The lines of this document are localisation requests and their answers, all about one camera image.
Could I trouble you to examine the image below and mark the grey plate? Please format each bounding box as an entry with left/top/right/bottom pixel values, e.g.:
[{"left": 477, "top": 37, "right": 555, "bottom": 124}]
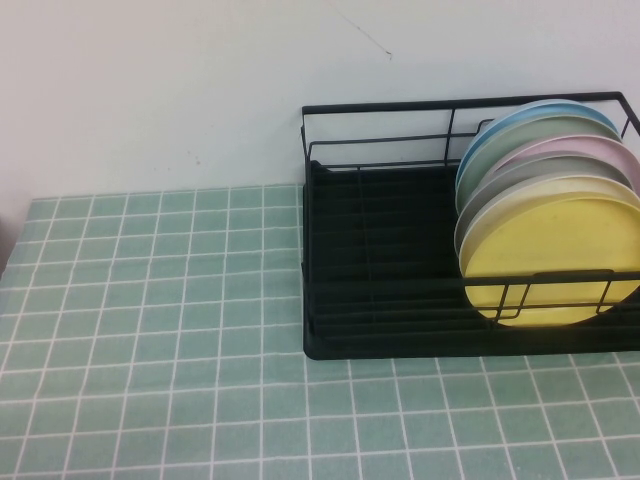
[{"left": 453, "top": 154, "right": 640, "bottom": 242}]

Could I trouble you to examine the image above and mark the blue plate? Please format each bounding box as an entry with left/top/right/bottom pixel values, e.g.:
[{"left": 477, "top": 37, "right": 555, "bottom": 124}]
[{"left": 455, "top": 98, "right": 620, "bottom": 177}]

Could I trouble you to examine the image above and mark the green checked tablecloth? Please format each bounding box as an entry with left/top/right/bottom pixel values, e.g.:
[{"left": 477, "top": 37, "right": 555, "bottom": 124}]
[{"left": 0, "top": 183, "right": 640, "bottom": 480}]

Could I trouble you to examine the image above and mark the black plastic drain tray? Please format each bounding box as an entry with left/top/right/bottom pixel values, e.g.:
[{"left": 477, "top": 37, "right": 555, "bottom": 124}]
[{"left": 301, "top": 158, "right": 640, "bottom": 362}]

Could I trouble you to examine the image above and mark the yellow plate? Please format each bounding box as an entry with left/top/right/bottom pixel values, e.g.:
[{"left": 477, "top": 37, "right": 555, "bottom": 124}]
[{"left": 458, "top": 195, "right": 640, "bottom": 329}]

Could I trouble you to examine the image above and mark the white plate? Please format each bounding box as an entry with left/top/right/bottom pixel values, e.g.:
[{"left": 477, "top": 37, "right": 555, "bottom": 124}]
[{"left": 456, "top": 173, "right": 640, "bottom": 262}]

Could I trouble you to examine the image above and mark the green plate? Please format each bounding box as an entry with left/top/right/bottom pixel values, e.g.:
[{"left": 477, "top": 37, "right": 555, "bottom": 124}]
[{"left": 455, "top": 114, "right": 625, "bottom": 212}]

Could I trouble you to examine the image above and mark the black wire dish rack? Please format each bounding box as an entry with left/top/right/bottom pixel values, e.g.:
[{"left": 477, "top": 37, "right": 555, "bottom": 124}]
[{"left": 300, "top": 90, "right": 640, "bottom": 334}]

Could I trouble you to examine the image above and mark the pink plate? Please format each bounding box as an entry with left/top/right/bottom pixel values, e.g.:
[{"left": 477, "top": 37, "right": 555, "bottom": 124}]
[{"left": 492, "top": 134, "right": 640, "bottom": 195}]

